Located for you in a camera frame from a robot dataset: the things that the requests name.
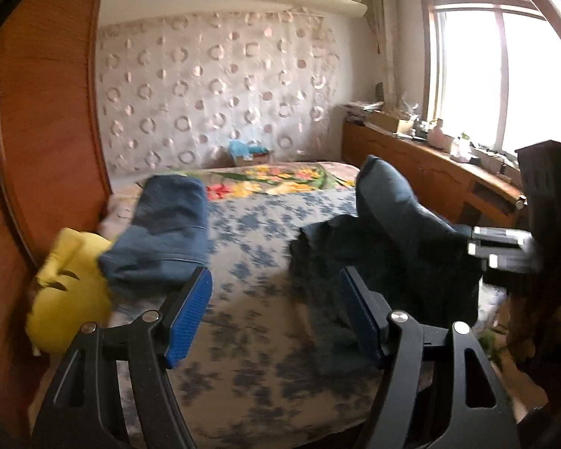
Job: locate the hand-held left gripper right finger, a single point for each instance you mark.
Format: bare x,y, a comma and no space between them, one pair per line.
360,320

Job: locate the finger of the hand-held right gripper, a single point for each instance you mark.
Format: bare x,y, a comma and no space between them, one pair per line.
500,235
505,257

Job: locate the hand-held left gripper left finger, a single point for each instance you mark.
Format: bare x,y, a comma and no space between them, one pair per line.
189,318

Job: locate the blue denim jeans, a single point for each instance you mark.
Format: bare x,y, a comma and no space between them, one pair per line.
168,229

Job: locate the dark navy pants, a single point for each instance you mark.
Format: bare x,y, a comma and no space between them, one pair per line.
402,229

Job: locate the bed with floral sheet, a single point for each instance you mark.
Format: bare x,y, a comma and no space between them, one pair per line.
262,299

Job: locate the wooden sideboard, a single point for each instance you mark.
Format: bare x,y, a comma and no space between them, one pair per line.
420,168

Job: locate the pink bottle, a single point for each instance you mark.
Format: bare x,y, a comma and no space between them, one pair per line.
439,134

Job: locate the yellow plush toy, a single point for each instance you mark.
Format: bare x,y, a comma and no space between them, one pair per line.
65,299

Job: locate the pale pink blanket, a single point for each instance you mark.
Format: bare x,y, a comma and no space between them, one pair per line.
119,206

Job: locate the window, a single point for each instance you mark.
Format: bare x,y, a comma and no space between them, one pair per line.
495,70

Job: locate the flat cardboard box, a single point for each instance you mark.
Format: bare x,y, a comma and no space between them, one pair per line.
392,120

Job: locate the colourful floral blanket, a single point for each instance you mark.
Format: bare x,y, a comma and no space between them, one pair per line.
280,177

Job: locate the small cardboard box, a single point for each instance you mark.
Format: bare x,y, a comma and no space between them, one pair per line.
257,159

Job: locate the beige window curtain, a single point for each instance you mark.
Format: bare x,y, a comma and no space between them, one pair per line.
383,46

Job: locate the circle patterned curtain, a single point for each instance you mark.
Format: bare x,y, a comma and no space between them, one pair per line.
215,89

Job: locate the wooden headboard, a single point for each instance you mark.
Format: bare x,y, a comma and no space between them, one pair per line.
46,117

